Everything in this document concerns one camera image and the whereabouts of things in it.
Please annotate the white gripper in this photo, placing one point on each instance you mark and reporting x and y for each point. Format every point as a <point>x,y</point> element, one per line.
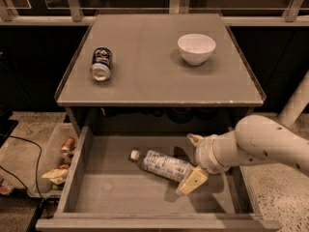
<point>204,155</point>

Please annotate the clear plastic bottle blue label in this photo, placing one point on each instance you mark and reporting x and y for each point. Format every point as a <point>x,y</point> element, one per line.
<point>162,165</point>

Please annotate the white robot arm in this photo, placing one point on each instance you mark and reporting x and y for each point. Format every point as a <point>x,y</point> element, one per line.
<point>256,139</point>

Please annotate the grey open top drawer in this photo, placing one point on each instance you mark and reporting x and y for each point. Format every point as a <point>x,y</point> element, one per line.
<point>105,192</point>

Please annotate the grey counter cabinet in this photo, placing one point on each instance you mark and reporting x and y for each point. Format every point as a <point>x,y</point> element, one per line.
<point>148,70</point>

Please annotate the white ceramic bowl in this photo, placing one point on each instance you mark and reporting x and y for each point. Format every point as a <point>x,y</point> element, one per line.
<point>196,49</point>

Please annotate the orange soda can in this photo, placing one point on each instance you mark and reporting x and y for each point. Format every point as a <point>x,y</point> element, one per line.
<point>68,145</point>

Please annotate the blue aluminium can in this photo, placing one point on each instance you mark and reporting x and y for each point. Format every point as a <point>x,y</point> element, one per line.
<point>101,64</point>

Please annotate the clear plastic storage bin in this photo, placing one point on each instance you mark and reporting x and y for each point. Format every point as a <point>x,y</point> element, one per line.
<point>51,158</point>

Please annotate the yellow snack bag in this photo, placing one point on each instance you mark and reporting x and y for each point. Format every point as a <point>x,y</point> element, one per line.
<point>56,176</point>

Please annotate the metal window railing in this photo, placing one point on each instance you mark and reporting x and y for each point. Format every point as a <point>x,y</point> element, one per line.
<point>83,12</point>

